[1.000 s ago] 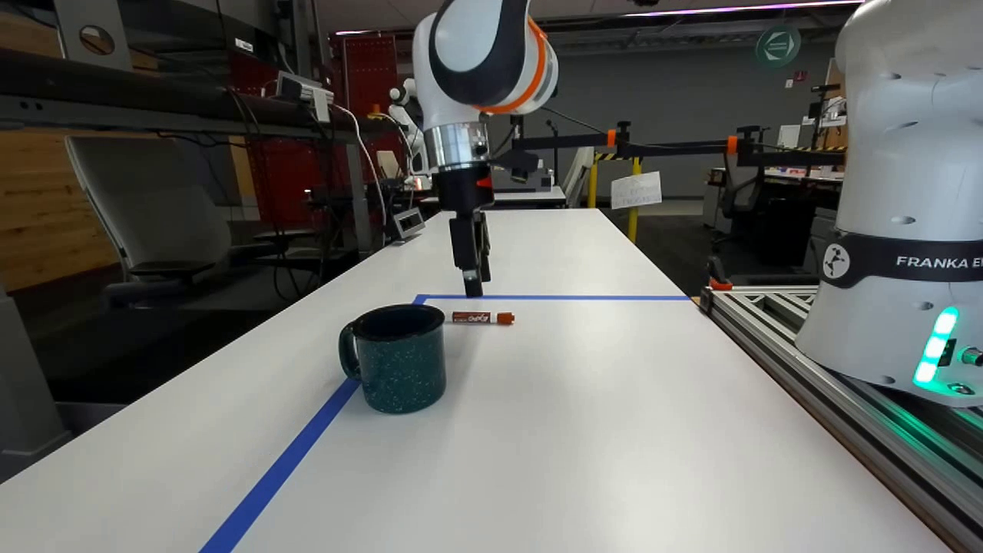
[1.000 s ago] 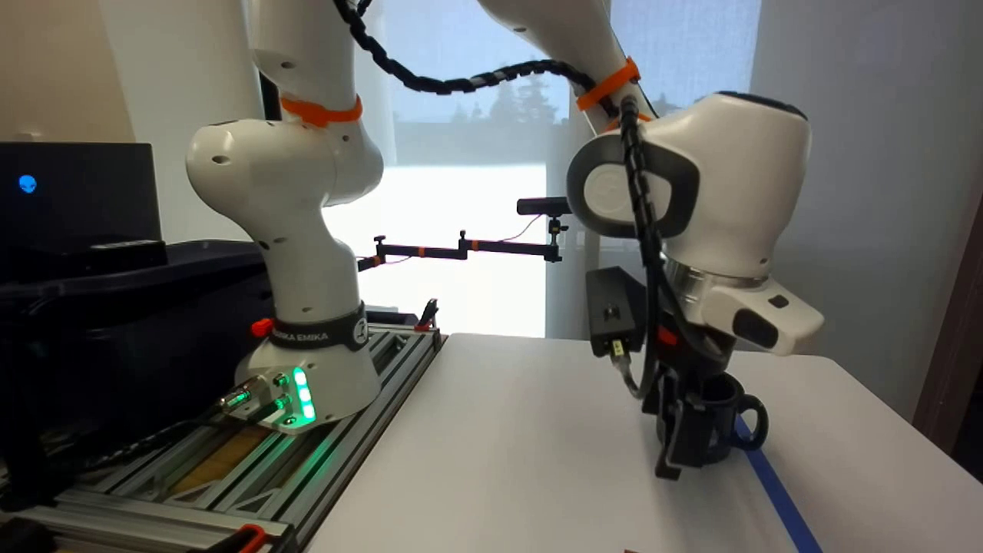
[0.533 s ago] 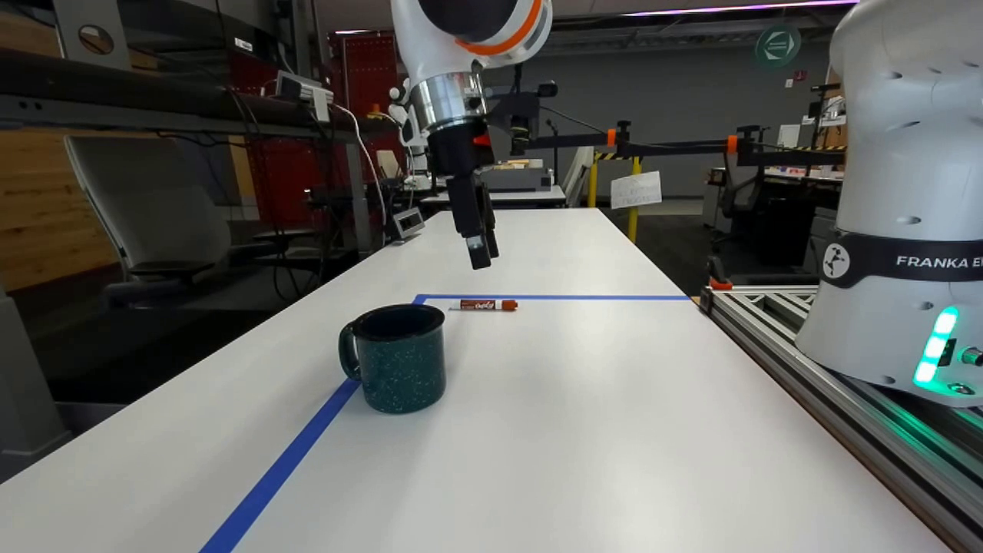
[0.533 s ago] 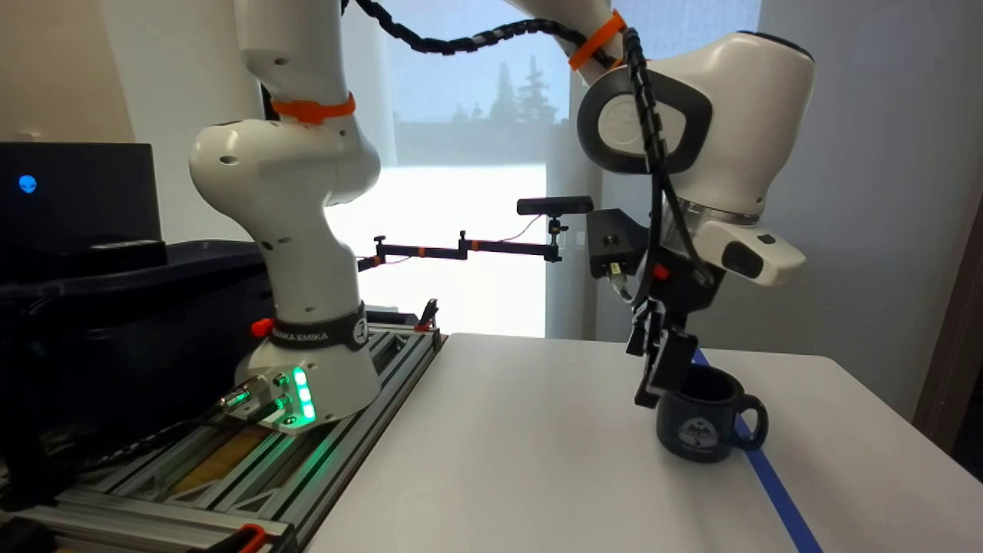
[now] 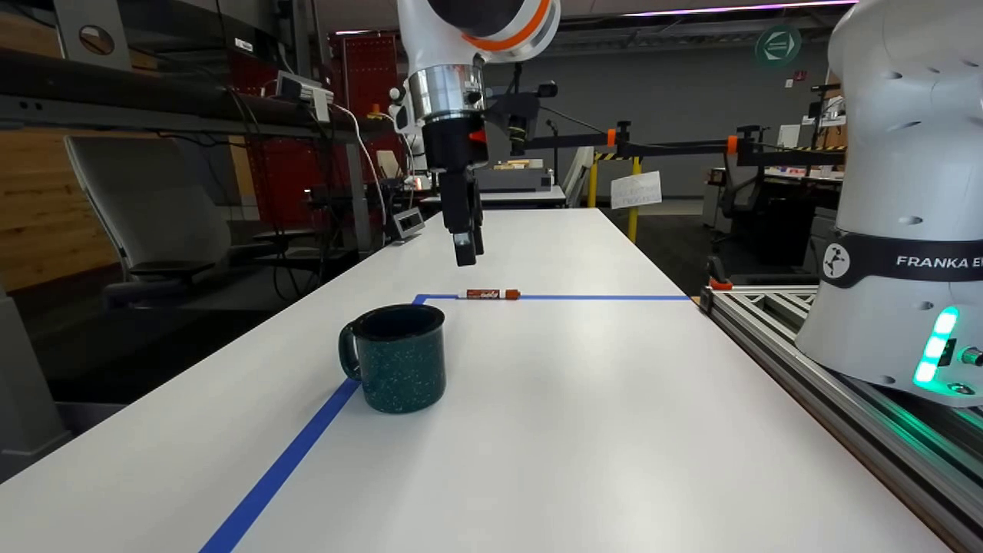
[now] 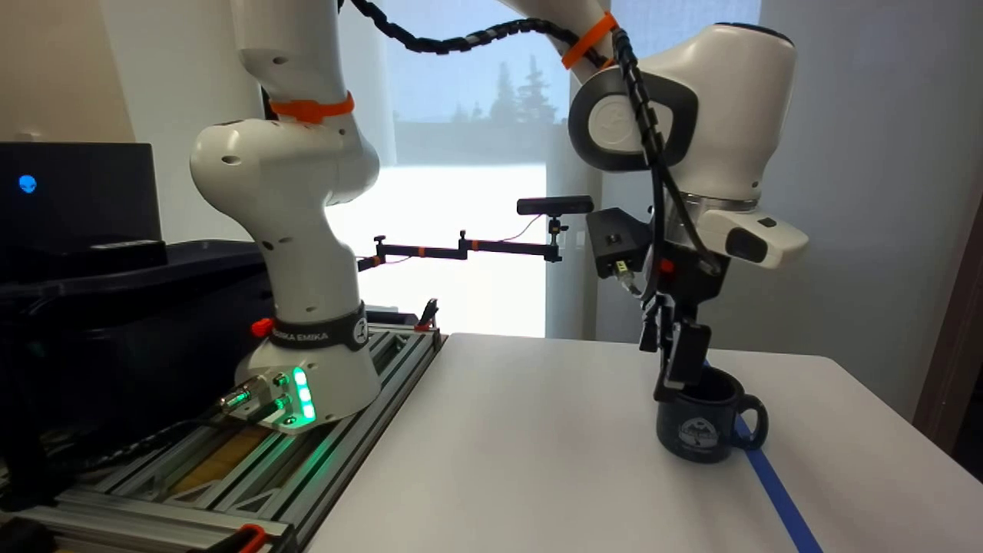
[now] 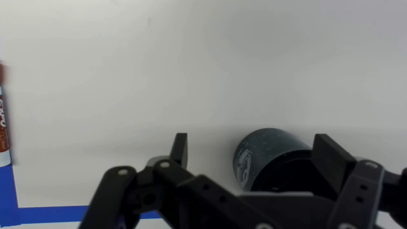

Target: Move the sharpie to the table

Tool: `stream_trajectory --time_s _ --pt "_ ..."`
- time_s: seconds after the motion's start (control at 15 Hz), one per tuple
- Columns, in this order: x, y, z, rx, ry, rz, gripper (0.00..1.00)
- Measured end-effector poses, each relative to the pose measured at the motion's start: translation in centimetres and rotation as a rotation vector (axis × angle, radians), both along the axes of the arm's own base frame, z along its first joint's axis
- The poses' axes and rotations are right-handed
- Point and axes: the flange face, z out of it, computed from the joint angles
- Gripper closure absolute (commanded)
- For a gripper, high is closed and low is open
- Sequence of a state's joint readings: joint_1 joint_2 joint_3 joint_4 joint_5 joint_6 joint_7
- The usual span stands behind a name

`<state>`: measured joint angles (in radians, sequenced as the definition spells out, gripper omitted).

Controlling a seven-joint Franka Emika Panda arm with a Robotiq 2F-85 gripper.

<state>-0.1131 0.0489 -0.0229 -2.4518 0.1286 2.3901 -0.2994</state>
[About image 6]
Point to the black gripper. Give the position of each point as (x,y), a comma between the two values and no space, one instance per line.
(692,276)

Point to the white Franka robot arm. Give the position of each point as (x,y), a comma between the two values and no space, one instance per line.
(309,202)

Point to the dark ceramic mug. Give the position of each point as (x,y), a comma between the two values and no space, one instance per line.
(701,420)

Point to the long blue tape strip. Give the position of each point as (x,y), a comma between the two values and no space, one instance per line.
(779,493)

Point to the red knob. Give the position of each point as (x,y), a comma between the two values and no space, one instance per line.
(261,326)

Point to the black equipment case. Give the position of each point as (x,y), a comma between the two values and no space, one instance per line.
(124,339)

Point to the black computer monitor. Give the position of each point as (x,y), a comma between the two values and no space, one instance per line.
(77,200)

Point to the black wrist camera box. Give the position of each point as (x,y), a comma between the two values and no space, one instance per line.
(617,240)

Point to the black stereo camera bar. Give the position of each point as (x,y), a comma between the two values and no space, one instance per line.
(553,202)

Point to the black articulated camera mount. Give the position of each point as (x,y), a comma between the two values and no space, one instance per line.
(461,246)

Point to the aluminium rail base frame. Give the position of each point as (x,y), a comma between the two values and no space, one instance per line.
(338,431)

